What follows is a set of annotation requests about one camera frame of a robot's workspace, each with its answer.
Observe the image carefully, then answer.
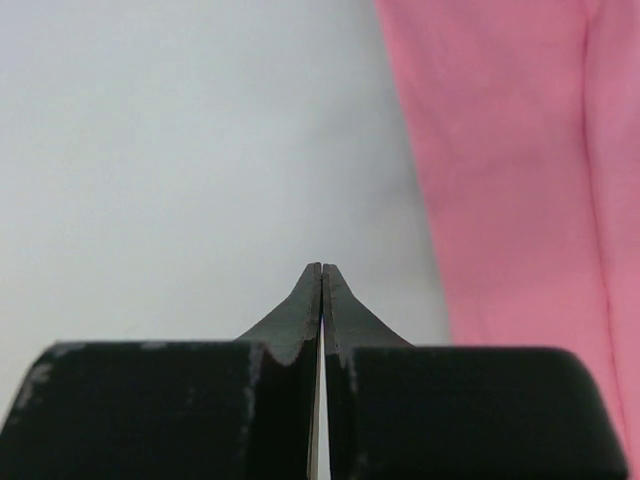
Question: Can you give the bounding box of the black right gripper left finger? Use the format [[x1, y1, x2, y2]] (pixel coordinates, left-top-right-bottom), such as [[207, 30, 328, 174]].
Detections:
[[1, 263, 322, 479]]

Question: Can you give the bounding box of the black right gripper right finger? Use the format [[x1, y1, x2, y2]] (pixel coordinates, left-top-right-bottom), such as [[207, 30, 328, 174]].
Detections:
[[322, 264, 629, 479]]

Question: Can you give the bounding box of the pink t shirt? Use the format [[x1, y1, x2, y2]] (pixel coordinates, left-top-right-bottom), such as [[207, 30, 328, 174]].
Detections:
[[376, 1, 639, 472]]

